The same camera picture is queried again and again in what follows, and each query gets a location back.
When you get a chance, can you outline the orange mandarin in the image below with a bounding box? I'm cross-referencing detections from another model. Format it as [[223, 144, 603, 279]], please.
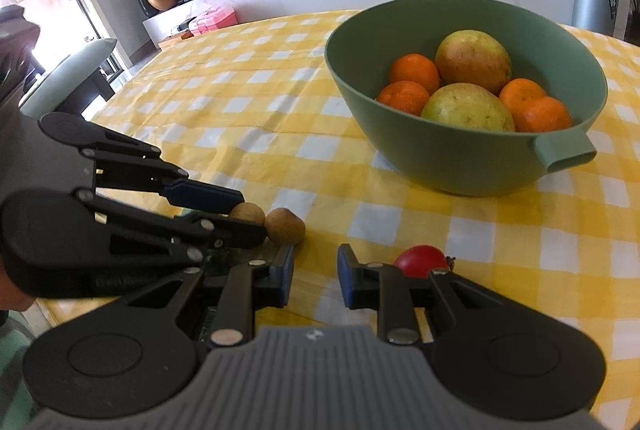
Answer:
[[389, 53, 441, 95], [376, 81, 432, 116], [511, 96, 574, 133], [498, 78, 548, 116]]

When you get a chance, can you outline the grey metal trash bin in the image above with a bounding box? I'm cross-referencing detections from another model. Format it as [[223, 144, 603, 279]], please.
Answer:
[[571, 0, 621, 36]]

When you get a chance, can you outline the light pink box stack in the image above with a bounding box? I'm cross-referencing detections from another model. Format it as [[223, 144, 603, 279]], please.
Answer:
[[190, 8, 238, 36]]

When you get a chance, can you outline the green colander bowl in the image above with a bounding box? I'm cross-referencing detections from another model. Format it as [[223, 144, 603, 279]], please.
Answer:
[[324, 0, 608, 197]]

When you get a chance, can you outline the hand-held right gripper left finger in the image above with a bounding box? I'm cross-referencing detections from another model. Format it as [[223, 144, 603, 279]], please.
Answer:
[[116, 244, 296, 348]]

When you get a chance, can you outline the red cherry tomato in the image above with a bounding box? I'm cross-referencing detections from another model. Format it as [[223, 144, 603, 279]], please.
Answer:
[[393, 245, 457, 279]]

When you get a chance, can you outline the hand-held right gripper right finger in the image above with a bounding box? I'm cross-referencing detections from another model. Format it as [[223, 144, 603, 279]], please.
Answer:
[[337, 243, 510, 346]]

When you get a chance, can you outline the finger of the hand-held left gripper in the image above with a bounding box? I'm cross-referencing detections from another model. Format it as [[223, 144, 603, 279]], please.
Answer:
[[77, 190, 269, 262], [81, 124, 246, 214]]

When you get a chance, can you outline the yellow checked tablecloth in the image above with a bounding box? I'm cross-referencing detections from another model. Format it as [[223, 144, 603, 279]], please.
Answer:
[[42, 8, 640, 416]]

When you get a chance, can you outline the yellow-green pear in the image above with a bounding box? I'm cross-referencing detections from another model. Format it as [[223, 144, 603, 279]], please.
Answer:
[[420, 83, 516, 133], [434, 29, 512, 95]]

